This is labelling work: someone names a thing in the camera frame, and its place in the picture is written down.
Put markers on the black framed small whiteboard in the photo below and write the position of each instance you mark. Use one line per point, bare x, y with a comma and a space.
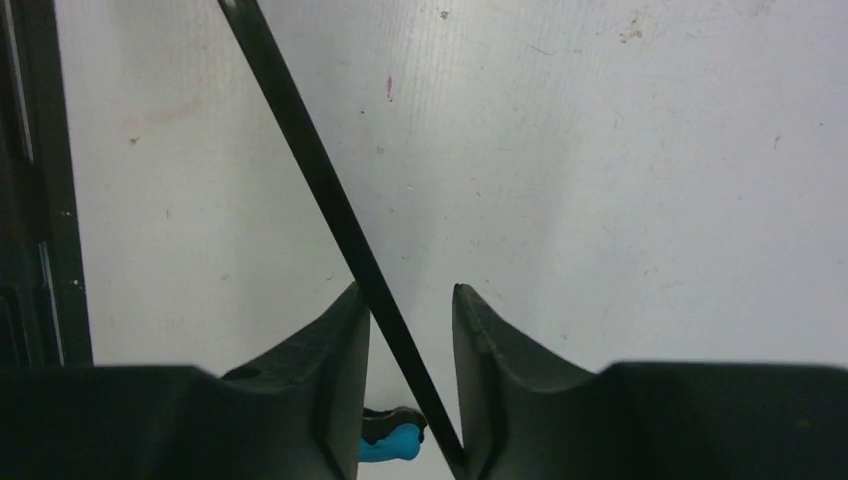
269, 68

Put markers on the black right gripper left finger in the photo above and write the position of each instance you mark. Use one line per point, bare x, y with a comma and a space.
299, 416

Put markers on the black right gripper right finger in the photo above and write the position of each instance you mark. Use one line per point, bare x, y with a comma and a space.
525, 412

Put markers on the blue whiteboard eraser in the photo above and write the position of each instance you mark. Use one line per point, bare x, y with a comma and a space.
394, 434

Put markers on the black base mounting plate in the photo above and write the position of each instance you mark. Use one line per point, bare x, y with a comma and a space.
44, 314

